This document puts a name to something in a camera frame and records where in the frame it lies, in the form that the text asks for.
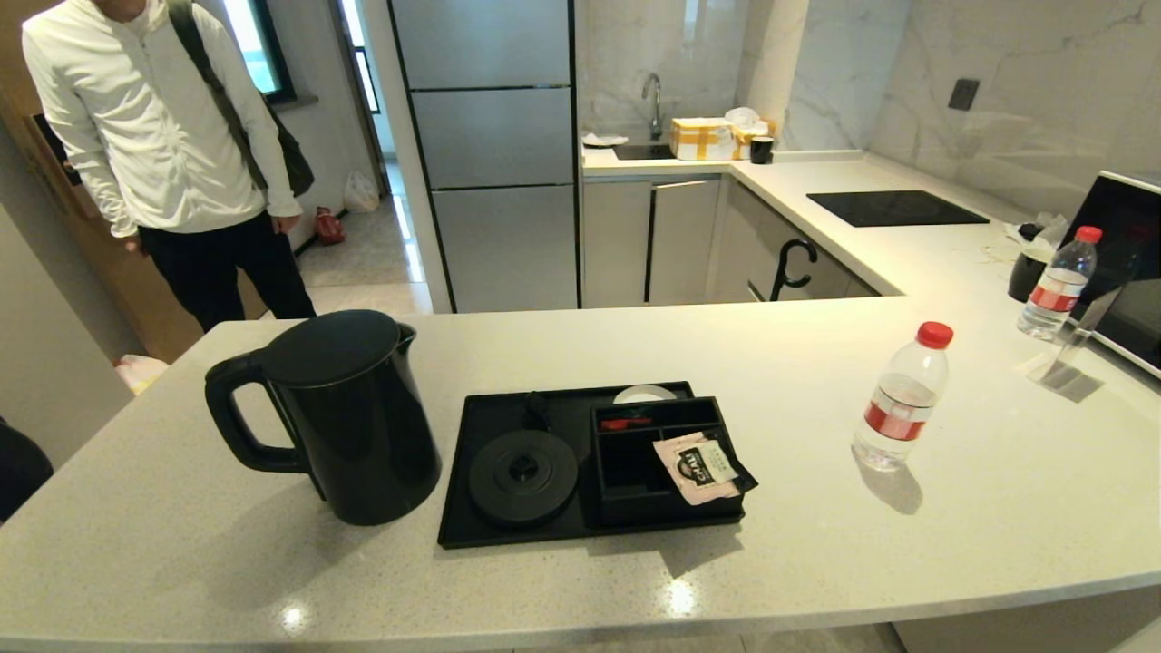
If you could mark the pink tea bag sachet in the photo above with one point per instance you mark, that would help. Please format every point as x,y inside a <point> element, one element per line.
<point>698,467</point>

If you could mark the clear water bottle red cap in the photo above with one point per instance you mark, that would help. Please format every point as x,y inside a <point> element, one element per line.
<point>1057,290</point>

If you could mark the black rectangular serving tray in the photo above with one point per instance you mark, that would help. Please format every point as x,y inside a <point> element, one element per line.
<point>490,535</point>

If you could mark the yellow white striped box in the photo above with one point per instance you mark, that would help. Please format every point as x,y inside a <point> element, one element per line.
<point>700,140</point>

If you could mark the black induction cooktop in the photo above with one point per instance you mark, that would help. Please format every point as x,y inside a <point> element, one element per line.
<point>893,209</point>

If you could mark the water bottle with dark liquid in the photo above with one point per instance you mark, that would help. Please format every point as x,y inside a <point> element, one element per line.
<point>898,408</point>

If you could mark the black microwave oven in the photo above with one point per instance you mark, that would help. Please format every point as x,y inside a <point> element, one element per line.
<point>1134,272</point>

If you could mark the person in white jacket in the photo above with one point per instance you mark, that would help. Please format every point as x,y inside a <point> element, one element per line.
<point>163,136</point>

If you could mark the black curved faucet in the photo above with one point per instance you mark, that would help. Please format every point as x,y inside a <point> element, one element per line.
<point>778,272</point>

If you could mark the black round kettle base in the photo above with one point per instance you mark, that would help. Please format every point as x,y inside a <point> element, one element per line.
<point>521,490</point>

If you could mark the crumpled white orange plastic bag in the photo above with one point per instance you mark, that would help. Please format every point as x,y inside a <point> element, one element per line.
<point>141,372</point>

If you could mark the white plate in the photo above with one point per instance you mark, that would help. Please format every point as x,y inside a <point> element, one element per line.
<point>604,140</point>

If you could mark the red bag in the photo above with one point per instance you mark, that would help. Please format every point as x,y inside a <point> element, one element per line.
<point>328,225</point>

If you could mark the silver refrigerator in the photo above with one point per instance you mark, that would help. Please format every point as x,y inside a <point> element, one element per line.
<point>494,181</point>

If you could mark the white base cabinet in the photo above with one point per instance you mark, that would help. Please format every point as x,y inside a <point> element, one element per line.
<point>680,240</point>

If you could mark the small yellow white box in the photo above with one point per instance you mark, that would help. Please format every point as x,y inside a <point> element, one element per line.
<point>746,142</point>

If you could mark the dark wall socket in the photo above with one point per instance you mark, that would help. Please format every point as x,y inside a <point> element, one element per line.
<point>964,93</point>

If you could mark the white round coaster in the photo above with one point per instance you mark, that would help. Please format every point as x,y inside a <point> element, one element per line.
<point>645,394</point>

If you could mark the dark green shoulder bag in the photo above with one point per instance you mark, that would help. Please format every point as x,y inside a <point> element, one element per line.
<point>295,163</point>

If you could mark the small black cup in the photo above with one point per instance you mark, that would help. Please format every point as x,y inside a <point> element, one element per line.
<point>762,150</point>

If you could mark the chrome sink faucet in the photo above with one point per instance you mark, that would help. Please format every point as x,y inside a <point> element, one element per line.
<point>655,95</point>

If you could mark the black compartment organizer box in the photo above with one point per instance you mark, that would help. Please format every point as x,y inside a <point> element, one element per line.
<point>635,472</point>

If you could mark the large black mug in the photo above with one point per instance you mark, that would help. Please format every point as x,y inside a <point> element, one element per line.
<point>1028,275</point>

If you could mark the black electric kettle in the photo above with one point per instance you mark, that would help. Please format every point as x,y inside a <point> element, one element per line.
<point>363,426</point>

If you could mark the clear acrylic sign holder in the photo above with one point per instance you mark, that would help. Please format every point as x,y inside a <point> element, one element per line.
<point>1075,349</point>

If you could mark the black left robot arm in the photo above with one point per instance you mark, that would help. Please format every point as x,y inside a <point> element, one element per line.
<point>18,470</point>

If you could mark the dark framed window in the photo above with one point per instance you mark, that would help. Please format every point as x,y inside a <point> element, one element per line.
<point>258,45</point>

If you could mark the red sachet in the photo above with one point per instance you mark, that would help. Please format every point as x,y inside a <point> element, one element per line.
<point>624,423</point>

